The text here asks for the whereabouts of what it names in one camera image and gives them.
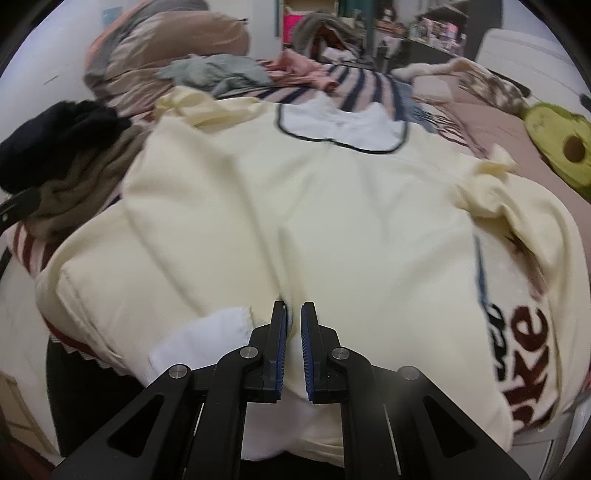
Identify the shelf with small items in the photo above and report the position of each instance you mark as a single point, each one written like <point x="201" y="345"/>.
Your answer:
<point x="436" y="27"/>

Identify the beige patterned plush cloth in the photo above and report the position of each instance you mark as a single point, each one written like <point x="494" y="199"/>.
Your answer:
<point x="489" y="83"/>

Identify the white appliance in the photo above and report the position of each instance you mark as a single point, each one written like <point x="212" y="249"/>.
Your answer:
<point x="521" y="50"/>

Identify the pink box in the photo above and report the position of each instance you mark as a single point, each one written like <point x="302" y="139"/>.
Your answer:
<point x="292" y="26"/>

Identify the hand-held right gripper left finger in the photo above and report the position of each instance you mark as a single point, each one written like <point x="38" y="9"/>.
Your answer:
<point x="280" y="350"/>

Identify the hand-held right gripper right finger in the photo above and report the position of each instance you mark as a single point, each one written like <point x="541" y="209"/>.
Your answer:
<point x="306" y="355"/>

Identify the brown bed sheet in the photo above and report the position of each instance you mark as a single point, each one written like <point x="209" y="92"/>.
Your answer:
<point x="503" y="134"/>

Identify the olive brown cloth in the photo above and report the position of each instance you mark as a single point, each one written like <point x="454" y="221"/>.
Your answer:
<point x="87" y="184"/>

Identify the pink cloth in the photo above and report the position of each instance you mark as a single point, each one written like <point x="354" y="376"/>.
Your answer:
<point x="300" y="67"/>

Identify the grey brown clothes pile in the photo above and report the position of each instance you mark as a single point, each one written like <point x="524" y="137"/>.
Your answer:
<point x="321" y="30"/>

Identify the grey cloth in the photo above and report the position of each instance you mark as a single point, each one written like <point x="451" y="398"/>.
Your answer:
<point x="217" y="71"/>

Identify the cream sweatshirt with white hem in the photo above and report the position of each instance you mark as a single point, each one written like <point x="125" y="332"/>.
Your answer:
<point x="286" y="207"/>

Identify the striped printed blanket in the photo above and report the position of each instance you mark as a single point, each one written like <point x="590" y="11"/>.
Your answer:
<point x="512" y="277"/>

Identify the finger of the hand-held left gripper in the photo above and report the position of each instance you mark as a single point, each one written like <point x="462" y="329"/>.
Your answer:
<point x="18" y="205"/>

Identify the avocado plush toy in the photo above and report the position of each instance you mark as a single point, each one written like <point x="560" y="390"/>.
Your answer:
<point x="558" y="143"/>

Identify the black cloth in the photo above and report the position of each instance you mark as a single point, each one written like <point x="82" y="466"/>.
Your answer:
<point x="55" y="138"/>

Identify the brown pillow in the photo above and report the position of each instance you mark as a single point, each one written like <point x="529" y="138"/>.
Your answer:
<point x="184" y="37"/>

